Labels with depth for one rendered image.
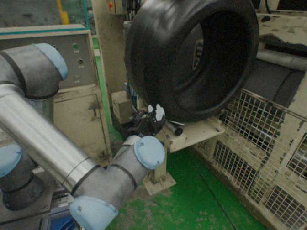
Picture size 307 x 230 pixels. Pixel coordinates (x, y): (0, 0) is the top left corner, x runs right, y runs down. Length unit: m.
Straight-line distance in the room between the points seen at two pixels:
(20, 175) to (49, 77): 0.44
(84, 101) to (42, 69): 0.87
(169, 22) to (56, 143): 0.49
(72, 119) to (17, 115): 1.03
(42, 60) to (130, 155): 0.34
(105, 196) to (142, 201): 1.33
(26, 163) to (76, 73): 0.73
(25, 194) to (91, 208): 0.60
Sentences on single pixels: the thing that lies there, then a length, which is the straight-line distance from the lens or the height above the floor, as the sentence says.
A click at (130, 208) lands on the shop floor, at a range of 1.66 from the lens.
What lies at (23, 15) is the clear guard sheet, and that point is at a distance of 1.30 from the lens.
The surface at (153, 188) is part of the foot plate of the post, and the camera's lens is 1.73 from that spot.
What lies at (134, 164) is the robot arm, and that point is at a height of 1.14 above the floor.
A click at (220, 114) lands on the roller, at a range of 1.02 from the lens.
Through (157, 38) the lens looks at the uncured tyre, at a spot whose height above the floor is 1.32.
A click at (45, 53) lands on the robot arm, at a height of 1.31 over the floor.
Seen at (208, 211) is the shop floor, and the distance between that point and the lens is 1.69.
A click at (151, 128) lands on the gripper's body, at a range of 0.61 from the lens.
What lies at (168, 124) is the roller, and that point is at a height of 0.91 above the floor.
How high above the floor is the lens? 1.43
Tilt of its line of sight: 33 degrees down
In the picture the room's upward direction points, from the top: straight up
